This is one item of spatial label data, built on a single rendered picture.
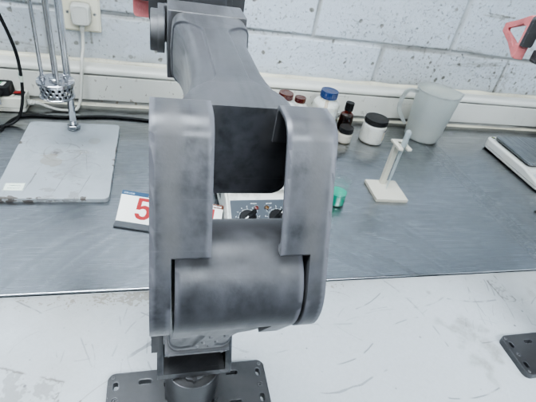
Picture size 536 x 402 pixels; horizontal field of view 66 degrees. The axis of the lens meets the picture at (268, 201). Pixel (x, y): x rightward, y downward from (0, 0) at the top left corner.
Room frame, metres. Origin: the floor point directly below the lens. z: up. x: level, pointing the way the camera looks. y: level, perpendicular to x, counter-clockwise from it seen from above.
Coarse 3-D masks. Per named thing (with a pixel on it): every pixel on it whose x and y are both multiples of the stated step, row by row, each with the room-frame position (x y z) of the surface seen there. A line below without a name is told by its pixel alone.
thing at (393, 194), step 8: (400, 144) 0.85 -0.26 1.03; (392, 152) 0.87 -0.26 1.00; (392, 160) 0.87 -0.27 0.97; (384, 168) 0.87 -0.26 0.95; (384, 176) 0.87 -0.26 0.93; (368, 184) 0.85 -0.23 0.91; (376, 184) 0.86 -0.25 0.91; (384, 184) 0.87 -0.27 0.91; (392, 184) 0.87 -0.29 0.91; (376, 192) 0.82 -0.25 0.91; (384, 192) 0.83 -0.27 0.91; (392, 192) 0.84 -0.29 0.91; (400, 192) 0.85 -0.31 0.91; (376, 200) 0.80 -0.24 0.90; (384, 200) 0.80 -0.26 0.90; (392, 200) 0.81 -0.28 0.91; (400, 200) 0.81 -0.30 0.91
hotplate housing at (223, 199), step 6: (276, 192) 0.65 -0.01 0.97; (282, 192) 0.66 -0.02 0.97; (222, 198) 0.64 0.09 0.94; (228, 198) 0.61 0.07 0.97; (234, 198) 0.61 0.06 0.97; (240, 198) 0.62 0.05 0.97; (246, 198) 0.62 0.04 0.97; (252, 198) 0.62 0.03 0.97; (258, 198) 0.63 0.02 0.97; (264, 198) 0.63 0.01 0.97; (270, 198) 0.64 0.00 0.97; (276, 198) 0.64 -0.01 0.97; (282, 198) 0.64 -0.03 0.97; (222, 204) 0.63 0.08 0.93; (228, 204) 0.60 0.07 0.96; (228, 210) 0.59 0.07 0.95; (222, 216) 0.62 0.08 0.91; (228, 216) 0.58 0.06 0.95
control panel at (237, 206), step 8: (232, 200) 0.61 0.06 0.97; (240, 200) 0.61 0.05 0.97; (248, 200) 0.62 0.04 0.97; (256, 200) 0.62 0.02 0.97; (264, 200) 0.63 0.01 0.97; (272, 200) 0.63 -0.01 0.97; (280, 200) 0.64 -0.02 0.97; (232, 208) 0.59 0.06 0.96; (240, 208) 0.60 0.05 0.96; (248, 208) 0.60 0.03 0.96; (264, 208) 0.61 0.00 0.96; (272, 208) 0.62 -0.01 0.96; (280, 208) 0.62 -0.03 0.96; (232, 216) 0.58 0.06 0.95; (264, 216) 0.60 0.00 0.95
